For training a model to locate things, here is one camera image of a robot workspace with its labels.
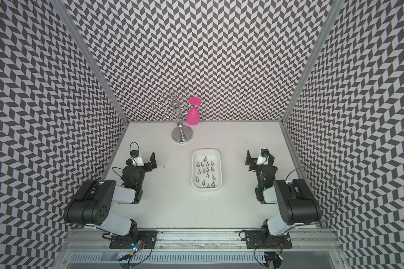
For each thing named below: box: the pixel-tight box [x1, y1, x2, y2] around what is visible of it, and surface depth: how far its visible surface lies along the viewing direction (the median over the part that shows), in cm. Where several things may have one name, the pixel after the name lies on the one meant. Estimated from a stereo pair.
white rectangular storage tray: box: [191, 148, 223, 191], surface depth 96 cm
